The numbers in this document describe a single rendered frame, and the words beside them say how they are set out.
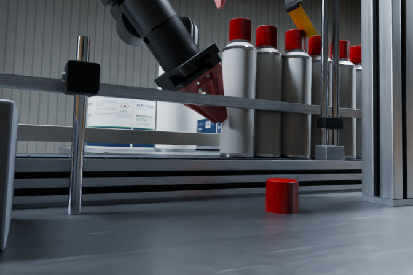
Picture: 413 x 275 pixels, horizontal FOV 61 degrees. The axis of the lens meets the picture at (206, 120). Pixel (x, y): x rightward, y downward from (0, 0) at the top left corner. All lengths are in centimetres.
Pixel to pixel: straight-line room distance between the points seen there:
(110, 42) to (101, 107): 238
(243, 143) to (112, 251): 30
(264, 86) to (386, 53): 17
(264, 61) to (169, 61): 16
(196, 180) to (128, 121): 59
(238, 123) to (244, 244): 27
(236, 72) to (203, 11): 318
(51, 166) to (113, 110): 63
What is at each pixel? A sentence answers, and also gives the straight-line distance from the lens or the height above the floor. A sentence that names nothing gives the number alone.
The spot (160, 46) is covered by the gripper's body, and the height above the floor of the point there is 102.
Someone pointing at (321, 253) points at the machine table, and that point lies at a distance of 25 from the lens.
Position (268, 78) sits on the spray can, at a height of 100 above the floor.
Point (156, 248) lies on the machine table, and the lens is 24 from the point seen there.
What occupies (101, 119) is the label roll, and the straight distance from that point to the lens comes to 101.
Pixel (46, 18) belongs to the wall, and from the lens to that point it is 342.
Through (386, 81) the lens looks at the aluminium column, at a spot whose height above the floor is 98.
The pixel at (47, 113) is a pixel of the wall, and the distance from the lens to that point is 326.
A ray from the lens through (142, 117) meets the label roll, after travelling 101.
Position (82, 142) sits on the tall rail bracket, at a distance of 34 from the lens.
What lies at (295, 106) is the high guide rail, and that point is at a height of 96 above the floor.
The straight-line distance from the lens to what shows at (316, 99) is 59.
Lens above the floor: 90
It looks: 4 degrees up
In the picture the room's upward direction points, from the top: 2 degrees clockwise
